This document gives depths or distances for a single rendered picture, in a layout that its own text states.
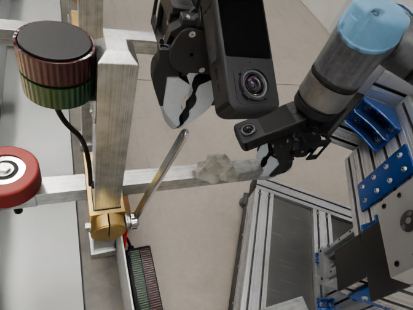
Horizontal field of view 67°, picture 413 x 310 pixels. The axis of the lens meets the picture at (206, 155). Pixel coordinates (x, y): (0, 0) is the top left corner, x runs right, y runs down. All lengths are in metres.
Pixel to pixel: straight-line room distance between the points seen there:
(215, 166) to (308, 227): 0.97
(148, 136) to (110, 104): 1.44
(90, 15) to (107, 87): 0.26
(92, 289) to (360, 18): 0.57
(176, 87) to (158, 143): 1.41
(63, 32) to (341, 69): 0.33
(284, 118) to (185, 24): 0.28
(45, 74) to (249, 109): 0.16
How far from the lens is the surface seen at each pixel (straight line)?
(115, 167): 0.39
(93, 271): 0.62
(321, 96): 0.48
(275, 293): 1.26
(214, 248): 1.47
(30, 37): 0.29
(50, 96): 0.29
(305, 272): 1.36
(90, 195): 0.48
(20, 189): 0.46
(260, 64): 0.25
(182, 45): 0.29
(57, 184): 0.51
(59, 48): 0.28
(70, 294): 0.69
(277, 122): 0.52
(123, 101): 0.31
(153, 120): 1.85
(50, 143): 0.88
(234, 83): 0.23
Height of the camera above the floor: 1.28
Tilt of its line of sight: 47 degrees down
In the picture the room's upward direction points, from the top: 24 degrees clockwise
